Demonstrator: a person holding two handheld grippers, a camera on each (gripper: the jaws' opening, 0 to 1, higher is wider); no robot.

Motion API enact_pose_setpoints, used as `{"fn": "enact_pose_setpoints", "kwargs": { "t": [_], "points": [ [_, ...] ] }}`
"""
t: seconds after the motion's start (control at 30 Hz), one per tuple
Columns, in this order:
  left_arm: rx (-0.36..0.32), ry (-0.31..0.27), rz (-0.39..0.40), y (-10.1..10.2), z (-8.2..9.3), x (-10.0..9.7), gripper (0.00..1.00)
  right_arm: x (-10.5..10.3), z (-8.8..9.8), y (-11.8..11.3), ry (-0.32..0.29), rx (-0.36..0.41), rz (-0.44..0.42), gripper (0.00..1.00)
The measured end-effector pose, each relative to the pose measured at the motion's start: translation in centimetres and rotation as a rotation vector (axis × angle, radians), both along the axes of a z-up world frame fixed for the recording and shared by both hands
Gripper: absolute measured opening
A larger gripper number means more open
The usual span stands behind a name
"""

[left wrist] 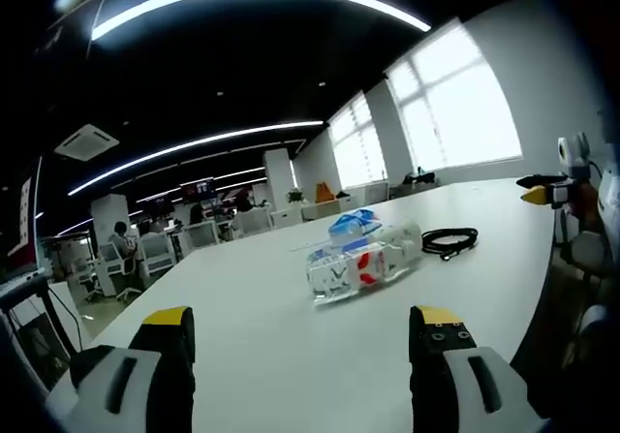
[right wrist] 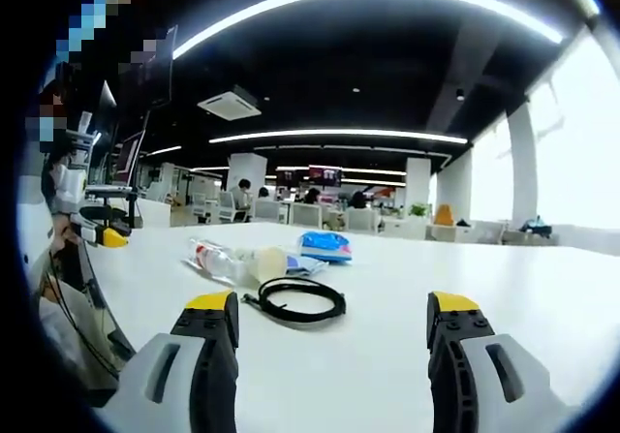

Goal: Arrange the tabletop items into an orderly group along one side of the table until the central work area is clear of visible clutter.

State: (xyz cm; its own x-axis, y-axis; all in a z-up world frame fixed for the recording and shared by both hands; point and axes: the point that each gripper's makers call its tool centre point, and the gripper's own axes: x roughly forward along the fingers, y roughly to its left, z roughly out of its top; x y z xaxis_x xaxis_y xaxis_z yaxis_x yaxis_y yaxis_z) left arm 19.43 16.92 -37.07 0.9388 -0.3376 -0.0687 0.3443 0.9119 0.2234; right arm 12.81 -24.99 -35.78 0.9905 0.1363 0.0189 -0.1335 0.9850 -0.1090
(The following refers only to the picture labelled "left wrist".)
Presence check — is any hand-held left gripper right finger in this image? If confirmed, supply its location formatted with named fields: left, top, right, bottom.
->
left=408, top=304, right=553, bottom=433

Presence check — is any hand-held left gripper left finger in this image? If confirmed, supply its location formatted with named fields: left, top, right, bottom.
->
left=46, top=305, right=198, bottom=433

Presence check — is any black cable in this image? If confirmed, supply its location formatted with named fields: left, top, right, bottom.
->
left=419, top=228, right=480, bottom=263

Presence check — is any clear plastic bottle white label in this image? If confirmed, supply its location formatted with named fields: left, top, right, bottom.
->
left=376, top=217, right=423, bottom=255

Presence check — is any clear plastic bag of packets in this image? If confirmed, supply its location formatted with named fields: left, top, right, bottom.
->
left=304, top=238, right=420, bottom=311

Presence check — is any blue tissue packet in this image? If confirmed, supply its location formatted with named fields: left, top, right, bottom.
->
left=327, top=208, right=385, bottom=246

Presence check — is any large bright window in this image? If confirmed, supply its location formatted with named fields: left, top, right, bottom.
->
left=385, top=15, right=524, bottom=175

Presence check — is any dark bag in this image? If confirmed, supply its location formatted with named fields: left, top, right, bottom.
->
left=400, top=170, right=438, bottom=187

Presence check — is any white table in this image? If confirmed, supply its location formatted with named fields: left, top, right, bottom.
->
left=46, top=176, right=566, bottom=433

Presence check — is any narrow bright window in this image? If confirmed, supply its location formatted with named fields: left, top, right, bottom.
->
left=327, top=91, right=388, bottom=190

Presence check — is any ceiling air conditioner unit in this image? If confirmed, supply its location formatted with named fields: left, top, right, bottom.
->
left=53, top=122, right=120, bottom=162

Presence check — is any white wall poster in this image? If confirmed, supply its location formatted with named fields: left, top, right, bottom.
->
left=17, top=175, right=36, bottom=256

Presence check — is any red wall screen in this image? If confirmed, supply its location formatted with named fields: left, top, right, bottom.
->
left=180, top=177, right=215, bottom=198

